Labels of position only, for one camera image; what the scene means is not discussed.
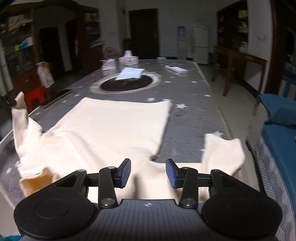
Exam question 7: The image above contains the cream sweatshirt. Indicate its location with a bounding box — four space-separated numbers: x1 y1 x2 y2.
11 91 246 202

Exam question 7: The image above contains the red plastic stool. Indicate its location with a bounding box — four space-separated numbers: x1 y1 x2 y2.
25 85 50 112

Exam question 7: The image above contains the white paper bag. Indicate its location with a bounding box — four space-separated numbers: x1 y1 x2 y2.
36 62 55 88

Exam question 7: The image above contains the black smartphone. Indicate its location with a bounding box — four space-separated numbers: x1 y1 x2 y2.
40 89 73 108

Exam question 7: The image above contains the dark wooden shelf cabinet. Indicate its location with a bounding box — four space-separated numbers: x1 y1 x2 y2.
1 1 103 95

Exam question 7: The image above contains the round hotpot stove inset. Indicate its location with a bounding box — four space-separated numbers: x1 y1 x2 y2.
89 71 162 94

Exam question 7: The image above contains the blue sofa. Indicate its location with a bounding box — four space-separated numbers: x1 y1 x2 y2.
246 98 295 240

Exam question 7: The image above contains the white tissue sheet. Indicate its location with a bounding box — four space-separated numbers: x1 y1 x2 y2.
115 67 145 80

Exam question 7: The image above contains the white remote control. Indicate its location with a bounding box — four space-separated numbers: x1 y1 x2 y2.
165 65 188 74

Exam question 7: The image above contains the blue pillow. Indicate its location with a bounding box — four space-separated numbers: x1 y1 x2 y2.
260 94 296 129

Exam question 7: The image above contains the pink electric fan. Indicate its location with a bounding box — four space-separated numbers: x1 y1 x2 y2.
103 47 118 59

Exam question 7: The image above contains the pink tissue box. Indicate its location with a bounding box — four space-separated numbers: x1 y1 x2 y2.
119 50 138 66

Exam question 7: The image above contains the small clear container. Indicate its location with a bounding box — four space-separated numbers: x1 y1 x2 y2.
157 57 167 61

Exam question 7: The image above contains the water dispenser with blue bottle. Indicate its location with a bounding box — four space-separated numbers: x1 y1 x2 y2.
177 26 187 60

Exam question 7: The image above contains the brown wooden side table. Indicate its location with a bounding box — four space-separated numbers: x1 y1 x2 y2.
211 46 267 115

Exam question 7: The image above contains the white refrigerator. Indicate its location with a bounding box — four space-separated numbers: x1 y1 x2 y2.
193 23 209 64

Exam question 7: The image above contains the dark wooden door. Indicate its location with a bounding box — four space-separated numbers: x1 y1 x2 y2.
128 9 159 59

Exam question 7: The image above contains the dark display cabinet right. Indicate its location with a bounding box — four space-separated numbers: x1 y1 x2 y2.
216 1 249 52

